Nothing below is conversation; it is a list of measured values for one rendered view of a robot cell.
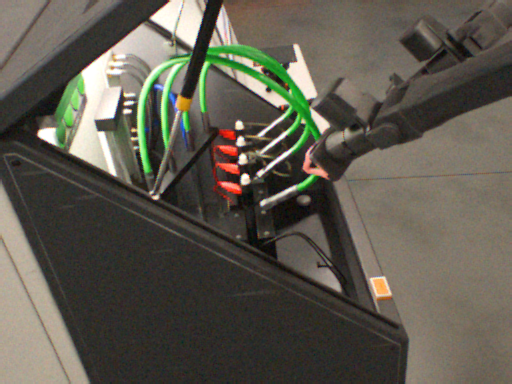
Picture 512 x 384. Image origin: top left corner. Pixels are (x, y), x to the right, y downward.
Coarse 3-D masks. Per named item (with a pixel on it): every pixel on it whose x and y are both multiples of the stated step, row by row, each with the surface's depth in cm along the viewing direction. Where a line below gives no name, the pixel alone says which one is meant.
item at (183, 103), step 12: (216, 0) 65; (204, 12) 66; (216, 12) 65; (204, 24) 66; (204, 36) 67; (204, 48) 68; (192, 60) 69; (204, 60) 69; (192, 72) 70; (192, 84) 71; (180, 96) 72; (192, 96) 72; (180, 108) 73; (180, 120) 75; (168, 144) 77; (168, 156) 78; (156, 180) 81; (156, 192) 82
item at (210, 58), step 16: (160, 64) 100; (176, 64) 99; (224, 64) 95; (240, 64) 94; (272, 80) 95; (144, 96) 105; (288, 96) 95; (144, 112) 107; (304, 112) 96; (144, 128) 110; (144, 144) 112; (144, 160) 114
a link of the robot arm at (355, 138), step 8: (344, 128) 88; (352, 128) 88; (360, 128) 86; (344, 136) 89; (352, 136) 88; (360, 136) 86; (352, 144) 88; (360, 144) 87; (368, 144) 86; (360, 152) 89
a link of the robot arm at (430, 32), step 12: (420, 24) 101; (432, 24) 102; (408, 36) 102; (420, 36) 101; (432, 36) 101; (444, 36) 102; (456, 36) 101; (468, 36) 100; (480, 36) 99; (492, 36) 99; (408, 48) 103; (420, 48) 102; (432, 48) 101; (456, 48) 105; (468, 48) 100; (480, 48) 100; (420, 60) 104
